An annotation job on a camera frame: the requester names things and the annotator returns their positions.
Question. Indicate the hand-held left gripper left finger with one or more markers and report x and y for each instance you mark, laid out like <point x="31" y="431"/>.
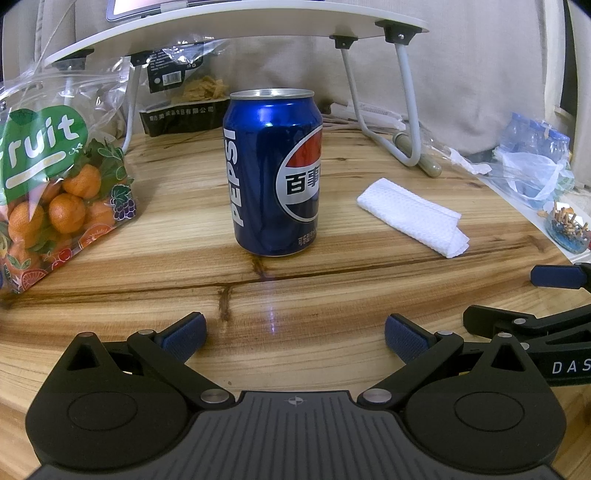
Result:
<point x="184" y="337"/>

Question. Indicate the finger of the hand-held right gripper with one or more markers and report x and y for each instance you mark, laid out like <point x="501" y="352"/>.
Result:
<point x="545" y="323"/>
<point x="558" y="276"/>

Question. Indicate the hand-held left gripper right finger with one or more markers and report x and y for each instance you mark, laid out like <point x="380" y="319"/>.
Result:
<point x="406" y="339"/>

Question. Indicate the white paper towel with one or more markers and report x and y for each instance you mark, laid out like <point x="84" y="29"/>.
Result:
<point x="411" y="214"/>

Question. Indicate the blue soda can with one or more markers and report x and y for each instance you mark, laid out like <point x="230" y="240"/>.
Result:
<point x="263" y="184"/>

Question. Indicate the ashtray with cigarette butts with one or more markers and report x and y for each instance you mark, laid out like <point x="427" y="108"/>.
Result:
<point x="568" y="226"/>

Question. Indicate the clear plastic bag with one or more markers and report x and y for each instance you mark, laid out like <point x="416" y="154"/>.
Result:
<point x="531" y="177"/>

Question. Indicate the clear bag of tangerines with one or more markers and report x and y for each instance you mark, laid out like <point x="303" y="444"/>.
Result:
<point x="51" y="203"/>

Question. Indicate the beige curtain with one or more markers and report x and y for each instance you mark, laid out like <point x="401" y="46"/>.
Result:
<point x="485" y="69"/>

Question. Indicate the white folding lap table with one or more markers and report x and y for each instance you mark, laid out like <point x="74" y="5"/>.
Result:
<point x="258" y="27"/>

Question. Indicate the grey tablet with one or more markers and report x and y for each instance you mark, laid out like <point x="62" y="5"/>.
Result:
<point x="138" y="9"/>

